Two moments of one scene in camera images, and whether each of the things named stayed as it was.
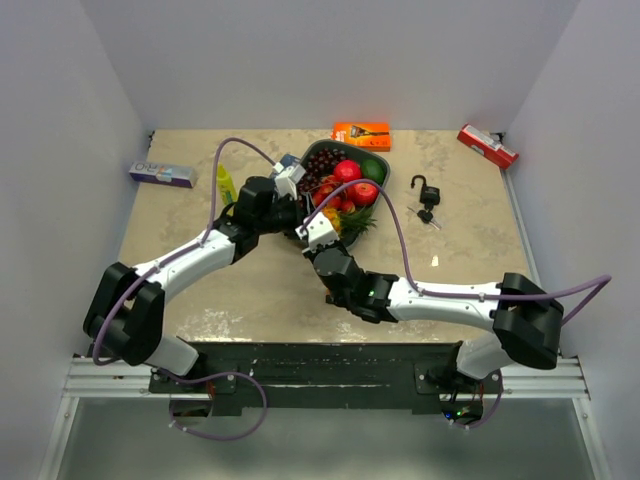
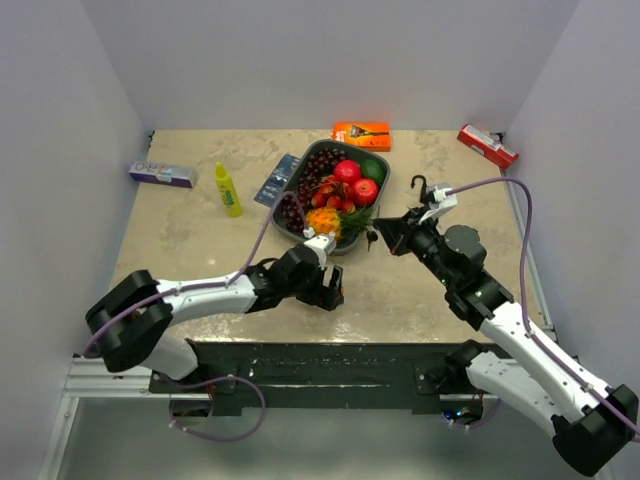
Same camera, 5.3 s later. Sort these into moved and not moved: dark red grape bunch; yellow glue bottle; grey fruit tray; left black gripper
Moved: left black gripper
Not moved: grey fruit tray; yellow glue bottle; dark red grape bunch
